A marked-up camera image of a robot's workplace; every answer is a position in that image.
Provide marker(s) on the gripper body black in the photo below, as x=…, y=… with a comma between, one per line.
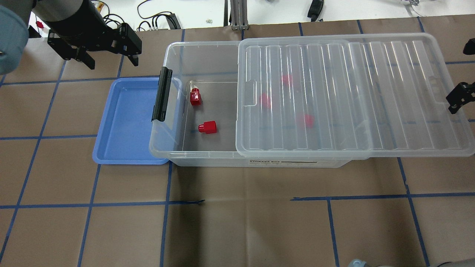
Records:
x=458, y=95
x=90, y=22

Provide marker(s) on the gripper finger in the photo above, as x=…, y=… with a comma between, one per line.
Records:
x=462, y=94
x=134, y=59
x=86, y=59

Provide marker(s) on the clear plastic box lid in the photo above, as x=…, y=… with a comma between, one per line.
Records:
x=371, y=95

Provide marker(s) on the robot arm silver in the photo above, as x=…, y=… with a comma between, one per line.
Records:
x=15, y=15

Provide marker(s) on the blue plastic tray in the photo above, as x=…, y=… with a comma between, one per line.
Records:
x=125, y=128

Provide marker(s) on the clear plastic storage box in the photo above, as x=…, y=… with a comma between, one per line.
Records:
x=212, y=67

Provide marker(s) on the black power adapter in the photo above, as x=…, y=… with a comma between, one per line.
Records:
x=315, y=10

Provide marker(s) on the black box latch handle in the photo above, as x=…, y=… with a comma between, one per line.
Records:
x=163, y=91

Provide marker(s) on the aluminium frame post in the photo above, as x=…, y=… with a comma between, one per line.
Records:
x=239, y=14

